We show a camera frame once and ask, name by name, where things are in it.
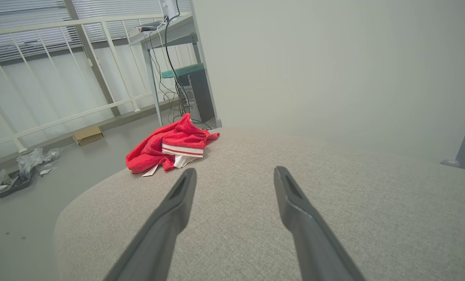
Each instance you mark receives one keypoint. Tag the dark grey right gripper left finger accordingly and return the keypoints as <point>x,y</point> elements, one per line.
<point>166,226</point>

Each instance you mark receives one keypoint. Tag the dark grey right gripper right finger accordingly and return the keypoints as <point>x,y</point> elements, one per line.
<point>310,234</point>

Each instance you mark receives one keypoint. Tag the red shorts white striped trim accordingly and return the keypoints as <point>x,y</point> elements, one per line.
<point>150,152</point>

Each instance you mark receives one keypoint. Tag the brown cardboard box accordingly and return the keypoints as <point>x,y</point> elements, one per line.
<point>88,135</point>

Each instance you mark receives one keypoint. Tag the black computer tower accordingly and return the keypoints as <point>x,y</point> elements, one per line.
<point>201,93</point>

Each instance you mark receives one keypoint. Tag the clear crumpled plastic bags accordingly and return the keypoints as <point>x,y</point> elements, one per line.
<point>29,160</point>

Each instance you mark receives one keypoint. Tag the teal flat box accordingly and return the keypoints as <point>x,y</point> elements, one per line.
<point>185,71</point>

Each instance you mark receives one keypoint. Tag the black plastic tray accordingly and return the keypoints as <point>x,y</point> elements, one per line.
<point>12,187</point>

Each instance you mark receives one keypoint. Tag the grey metal desk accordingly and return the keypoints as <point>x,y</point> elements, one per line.
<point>170,35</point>

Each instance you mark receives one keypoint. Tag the small grey desk device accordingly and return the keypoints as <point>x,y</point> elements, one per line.
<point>150,27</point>

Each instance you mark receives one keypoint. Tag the white monitor stand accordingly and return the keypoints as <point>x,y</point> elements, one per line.
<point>171,8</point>

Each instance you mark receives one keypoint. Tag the white metal railing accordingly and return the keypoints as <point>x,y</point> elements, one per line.
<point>61,24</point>

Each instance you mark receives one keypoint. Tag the grey window blinds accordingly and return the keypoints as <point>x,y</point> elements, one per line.
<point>22,11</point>

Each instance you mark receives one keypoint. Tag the grey window frame column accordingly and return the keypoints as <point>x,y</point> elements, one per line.
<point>89,54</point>

